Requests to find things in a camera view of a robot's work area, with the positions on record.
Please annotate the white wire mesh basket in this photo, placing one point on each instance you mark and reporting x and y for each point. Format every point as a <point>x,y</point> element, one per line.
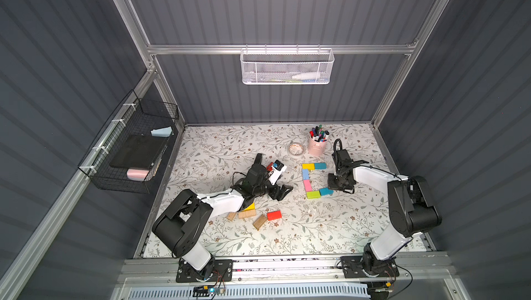
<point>276,67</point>

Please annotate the pink block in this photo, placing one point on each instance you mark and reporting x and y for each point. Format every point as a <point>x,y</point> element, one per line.
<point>307,185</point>

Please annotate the pink pen cup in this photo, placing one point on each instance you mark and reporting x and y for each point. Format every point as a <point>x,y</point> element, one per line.
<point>316,148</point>

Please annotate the light blue box in basket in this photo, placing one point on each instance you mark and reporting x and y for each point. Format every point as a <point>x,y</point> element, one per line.
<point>162,132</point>

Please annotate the red block lower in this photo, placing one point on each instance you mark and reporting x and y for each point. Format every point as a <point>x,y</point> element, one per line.
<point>274,215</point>

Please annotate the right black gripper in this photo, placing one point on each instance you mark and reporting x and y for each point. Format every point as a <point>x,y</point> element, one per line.
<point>338,179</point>

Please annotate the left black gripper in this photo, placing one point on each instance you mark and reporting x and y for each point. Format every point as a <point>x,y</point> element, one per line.
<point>273,189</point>

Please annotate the wooden block middle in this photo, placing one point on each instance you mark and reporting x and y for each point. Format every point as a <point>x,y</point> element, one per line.
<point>247,214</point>

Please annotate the wooden block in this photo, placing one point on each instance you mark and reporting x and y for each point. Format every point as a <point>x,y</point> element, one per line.
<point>231,216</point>
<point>260,222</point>
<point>247,214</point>

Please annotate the black notebook in basket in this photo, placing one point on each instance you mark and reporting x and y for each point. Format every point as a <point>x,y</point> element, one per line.
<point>138,152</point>

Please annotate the black stapler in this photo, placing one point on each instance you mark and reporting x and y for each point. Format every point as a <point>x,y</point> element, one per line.
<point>258,159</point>

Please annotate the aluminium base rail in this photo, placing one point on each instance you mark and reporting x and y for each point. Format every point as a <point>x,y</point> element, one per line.
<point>319,276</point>

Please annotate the pink eraser in basket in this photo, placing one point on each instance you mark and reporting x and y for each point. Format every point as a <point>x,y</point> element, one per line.
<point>138,175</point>

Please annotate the white bottle in basket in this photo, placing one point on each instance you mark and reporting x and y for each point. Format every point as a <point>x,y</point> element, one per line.
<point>307,76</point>

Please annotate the lime green block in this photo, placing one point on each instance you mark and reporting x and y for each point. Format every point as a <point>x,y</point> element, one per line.
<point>313,195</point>

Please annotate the wooden block right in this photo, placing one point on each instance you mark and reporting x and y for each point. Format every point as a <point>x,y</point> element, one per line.
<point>260,222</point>

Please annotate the black wire wall basket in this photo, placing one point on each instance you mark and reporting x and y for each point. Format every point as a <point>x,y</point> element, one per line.
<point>137,116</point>

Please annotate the teal block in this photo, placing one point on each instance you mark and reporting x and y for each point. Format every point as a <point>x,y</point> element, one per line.
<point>320,166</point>
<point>326,192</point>

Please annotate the small glass dish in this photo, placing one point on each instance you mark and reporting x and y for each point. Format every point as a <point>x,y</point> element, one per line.
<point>296,149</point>

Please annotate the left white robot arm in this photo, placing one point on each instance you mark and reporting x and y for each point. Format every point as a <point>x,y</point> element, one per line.
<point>180,226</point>

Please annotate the light blue block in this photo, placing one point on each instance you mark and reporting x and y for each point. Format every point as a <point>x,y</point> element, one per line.
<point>305,174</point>

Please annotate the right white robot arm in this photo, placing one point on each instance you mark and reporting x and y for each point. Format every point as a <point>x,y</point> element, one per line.
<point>411,206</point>

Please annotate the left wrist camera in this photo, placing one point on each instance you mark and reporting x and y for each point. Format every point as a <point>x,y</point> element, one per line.
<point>279,168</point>

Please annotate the yellow block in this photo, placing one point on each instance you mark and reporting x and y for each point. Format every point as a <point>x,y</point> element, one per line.
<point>308,166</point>
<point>251,207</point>

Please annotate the wooden block left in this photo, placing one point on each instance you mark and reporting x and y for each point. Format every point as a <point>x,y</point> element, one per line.
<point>231,216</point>

